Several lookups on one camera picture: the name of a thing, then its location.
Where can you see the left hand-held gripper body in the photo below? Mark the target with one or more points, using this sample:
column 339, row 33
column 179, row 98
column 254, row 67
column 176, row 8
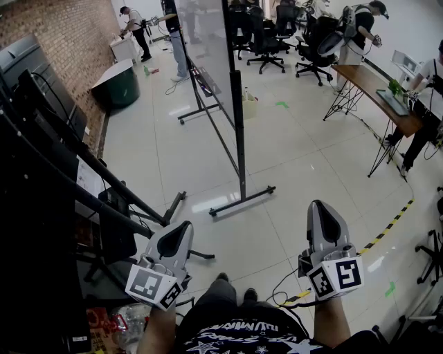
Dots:
column 152, row 283

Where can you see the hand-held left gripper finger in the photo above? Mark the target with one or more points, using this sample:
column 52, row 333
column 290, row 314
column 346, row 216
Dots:
column 183, row 245
column 157, row 242

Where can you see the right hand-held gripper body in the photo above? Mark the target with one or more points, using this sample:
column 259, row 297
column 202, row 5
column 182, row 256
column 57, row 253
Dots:
column 339, row 273

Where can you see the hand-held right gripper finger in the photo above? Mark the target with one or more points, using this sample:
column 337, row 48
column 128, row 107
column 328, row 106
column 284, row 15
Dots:
column 337, row 228
column 313, row 228

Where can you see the white whiteboard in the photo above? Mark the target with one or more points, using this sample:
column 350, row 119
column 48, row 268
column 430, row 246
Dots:
column 207, row 52

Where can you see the person's right forearm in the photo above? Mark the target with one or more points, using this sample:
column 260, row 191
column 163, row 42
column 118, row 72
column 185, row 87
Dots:
column 332, row 318

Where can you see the person's left forearm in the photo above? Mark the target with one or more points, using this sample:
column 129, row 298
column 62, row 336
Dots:
column 155, row 328

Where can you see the black computer case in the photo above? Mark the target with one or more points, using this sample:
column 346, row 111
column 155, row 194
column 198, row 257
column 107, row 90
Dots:
column 116, row 228

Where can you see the clear bag of bottles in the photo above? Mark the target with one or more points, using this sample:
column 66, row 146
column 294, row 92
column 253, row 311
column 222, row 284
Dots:
column 129, row 325

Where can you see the person's left black shoe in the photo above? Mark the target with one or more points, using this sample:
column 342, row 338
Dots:
column 222, row 276

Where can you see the person's black shoe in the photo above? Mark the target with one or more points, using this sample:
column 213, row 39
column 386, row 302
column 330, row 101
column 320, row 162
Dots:
column 222, row 276
column 250, row 294

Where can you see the yellow black floor strip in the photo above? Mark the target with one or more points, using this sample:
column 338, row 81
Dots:
column 387, row 226

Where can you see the green floor tape mark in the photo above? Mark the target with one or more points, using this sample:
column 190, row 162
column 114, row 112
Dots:
column 283, row 104
column 390, row 289

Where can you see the grey trousers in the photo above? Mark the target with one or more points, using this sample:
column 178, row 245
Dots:
column 221, row 294

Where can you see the black display stand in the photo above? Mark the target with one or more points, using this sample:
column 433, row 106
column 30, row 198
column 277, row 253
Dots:
column 117, row 186

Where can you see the red carton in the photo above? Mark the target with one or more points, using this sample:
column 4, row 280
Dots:
column 98, row 328

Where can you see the person's right black shoe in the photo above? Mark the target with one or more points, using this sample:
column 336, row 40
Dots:
column 250, row 294

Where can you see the black office chair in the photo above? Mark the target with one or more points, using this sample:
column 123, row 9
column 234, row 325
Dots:
column 268, row 41
column 318, row 45
column 286, row 24
column 434, row 256
column 242, row 27

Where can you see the black star print shirt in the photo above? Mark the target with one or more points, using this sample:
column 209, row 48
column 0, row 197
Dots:
column 249, row 332

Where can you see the beige bucket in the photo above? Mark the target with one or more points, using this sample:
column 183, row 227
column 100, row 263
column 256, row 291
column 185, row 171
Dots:
column 250, row 107

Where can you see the dark flat tray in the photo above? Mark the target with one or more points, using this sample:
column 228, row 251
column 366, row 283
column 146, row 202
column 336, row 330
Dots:
column 392, row 103

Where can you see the small green plant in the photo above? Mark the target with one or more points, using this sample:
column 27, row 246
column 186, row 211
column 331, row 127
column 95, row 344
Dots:
column 395, row 87

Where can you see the green bottle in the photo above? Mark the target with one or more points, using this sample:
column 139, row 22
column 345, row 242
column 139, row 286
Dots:
column 146, row 71

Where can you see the small red item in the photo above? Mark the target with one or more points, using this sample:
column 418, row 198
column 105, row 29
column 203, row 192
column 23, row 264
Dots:
column 154, row 71

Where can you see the white rack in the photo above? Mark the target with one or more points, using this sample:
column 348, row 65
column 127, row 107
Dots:
column 406, row 64

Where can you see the white cabinet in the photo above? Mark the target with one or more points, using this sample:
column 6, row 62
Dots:
column 124, row 46

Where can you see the large black display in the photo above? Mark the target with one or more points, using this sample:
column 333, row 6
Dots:
column 34, row 76

